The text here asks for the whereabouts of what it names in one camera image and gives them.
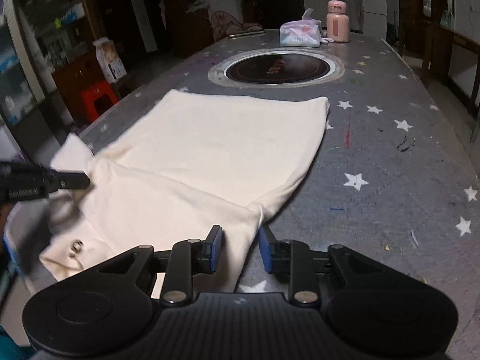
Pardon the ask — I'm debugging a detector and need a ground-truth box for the dark wooden cabinet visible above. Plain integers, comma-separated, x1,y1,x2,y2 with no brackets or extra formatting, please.
397,0,480,107

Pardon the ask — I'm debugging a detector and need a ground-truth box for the pink water bottle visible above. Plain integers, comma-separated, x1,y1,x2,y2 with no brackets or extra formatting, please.
325,0,351,43

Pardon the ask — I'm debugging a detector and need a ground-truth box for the pink cushioned chair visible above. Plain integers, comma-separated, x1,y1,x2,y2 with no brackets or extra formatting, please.
210,10,265,40

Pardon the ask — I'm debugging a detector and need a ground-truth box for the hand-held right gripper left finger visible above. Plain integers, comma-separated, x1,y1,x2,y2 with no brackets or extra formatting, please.
93,225,224,307

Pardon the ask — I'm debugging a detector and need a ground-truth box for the glass display cabinet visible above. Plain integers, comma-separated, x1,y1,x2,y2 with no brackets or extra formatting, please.
0,0,96,130

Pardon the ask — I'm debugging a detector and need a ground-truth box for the grey star-printed tablecloth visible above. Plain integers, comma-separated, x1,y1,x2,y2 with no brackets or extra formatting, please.
75,28,480,360

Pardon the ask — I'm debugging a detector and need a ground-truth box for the person's teal clothing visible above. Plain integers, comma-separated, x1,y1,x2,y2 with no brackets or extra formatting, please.
0,324,38,360

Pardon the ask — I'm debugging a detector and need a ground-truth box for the red plastic stool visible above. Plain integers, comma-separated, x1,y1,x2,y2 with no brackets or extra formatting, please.
79,81,120,124

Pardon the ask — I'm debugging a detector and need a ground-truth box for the white printed paper bag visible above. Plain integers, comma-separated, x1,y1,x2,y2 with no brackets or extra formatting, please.
93,37,126,84

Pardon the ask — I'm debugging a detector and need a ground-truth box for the round black induction hob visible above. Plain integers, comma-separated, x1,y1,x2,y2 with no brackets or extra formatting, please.
208,49,345,88

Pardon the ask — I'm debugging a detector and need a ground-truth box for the cream white garment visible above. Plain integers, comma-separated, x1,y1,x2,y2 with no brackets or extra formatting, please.
38,89,331,294

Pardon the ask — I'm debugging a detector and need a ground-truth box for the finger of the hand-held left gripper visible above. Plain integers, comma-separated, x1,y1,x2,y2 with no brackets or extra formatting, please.
49,170,92,191

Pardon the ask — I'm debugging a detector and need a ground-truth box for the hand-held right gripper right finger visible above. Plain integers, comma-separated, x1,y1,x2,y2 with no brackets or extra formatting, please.
257,226,380,307

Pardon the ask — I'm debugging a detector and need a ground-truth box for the white refrigerator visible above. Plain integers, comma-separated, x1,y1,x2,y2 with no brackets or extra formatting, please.
358,0,388,40

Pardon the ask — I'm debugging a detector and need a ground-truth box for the soft tissue pack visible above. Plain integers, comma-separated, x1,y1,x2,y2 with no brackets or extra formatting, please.
279,8,323,48

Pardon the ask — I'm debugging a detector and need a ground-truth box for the low brown wooden cabinet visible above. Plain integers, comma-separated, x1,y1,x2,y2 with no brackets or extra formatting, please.
52,50,130,126

